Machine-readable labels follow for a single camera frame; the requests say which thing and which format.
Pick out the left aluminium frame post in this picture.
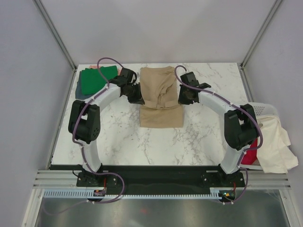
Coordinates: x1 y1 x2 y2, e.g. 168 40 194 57
33 0 77 72

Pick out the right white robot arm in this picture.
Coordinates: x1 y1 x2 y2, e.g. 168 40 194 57
177 72 260 186

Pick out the right aluminium frame post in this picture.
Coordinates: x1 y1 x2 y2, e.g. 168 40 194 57
239 0 284 70

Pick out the folded green t shirt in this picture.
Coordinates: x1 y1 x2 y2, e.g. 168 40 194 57
80 66 118 96

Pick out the cream t shirt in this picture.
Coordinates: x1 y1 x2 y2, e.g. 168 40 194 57
257 114 299 174

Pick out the folded pink t shirt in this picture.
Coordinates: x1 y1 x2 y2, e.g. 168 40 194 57
89 65 121 76

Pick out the tan t shirt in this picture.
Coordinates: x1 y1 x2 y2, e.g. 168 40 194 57
140 66 184 129

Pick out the aluminium frame post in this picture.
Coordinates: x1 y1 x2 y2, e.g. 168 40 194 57
33 0 77 72
239 0 284 70

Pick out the white plastic basket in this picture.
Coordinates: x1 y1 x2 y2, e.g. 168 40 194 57
240 102 279 170

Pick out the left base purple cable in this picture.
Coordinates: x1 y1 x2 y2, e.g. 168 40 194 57
86 171 127 205

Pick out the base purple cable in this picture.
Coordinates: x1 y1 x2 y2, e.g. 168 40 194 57
216 166 249 206
86 171 127 205

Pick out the red t shirt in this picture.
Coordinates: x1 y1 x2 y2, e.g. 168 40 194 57
241 139 258 165

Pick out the folded blue t shirt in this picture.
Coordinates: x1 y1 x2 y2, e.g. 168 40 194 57
75 72 94 100

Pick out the white cable duct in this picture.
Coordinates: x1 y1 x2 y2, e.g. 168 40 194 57
43 188 222 200

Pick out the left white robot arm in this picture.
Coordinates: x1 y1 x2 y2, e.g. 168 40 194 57
68 68 144 187

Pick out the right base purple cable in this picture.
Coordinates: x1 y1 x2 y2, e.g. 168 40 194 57
216 166 249 206

